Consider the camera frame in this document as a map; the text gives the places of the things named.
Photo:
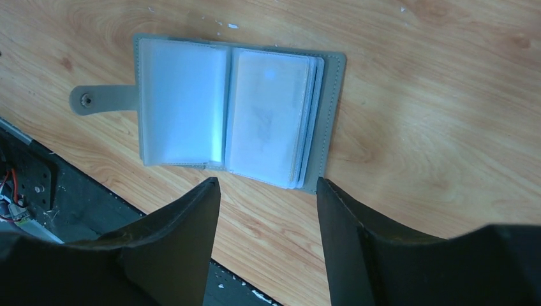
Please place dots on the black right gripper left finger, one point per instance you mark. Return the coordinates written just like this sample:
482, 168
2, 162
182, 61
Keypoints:
160, 259

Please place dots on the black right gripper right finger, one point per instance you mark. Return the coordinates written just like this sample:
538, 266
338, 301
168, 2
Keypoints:
372, 259

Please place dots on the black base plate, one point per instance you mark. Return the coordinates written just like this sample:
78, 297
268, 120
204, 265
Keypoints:
64, 201

